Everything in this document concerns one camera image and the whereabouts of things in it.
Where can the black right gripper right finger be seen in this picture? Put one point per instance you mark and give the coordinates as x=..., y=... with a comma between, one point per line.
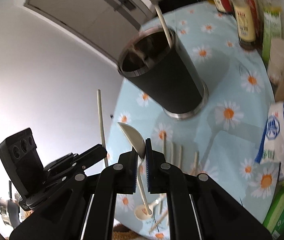
x=198, y=208

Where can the yellow label sauce bottle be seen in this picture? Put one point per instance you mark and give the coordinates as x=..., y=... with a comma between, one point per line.
x=245, y=14

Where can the white dinosaur spoon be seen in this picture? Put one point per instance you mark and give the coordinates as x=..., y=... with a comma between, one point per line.
x=137, y=142

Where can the blue daisy tablecloth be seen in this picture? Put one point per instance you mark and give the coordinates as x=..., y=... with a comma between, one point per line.
x=222, y=140

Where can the beige chopstick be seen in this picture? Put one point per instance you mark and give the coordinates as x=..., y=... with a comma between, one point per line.
x=164, y=26
x=100, y=115
x=180, y=156
x=172, y=154

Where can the beige capybara spoon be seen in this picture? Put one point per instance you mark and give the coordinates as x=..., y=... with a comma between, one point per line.
x=141, y=213

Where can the black metal utensil cup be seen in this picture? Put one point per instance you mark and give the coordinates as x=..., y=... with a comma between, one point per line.
x=164, y=72

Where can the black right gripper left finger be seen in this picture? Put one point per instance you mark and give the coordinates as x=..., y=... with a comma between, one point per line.
x=79, y=206

